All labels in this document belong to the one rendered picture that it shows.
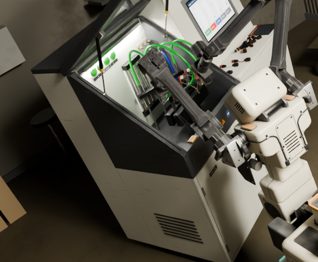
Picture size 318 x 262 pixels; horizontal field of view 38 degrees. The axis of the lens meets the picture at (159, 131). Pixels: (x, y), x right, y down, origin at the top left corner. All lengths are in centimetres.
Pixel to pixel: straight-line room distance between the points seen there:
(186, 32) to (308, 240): 149
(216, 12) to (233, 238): 146
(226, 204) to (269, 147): 96
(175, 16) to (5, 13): 226
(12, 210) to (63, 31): 184
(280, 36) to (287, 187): 66
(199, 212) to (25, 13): 288
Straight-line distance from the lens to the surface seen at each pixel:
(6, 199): 437
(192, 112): 185
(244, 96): 183
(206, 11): 305
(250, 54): 302
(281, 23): 208
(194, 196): 254
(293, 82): 207
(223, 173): 268
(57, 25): 485
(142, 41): 290
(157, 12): 285
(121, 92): 274
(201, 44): 230
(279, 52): 209
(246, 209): 297
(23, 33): 475
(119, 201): 307
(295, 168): 208
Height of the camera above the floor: 227
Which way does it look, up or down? 30 degrees down
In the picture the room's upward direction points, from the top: 24 degrees counter-clockwise
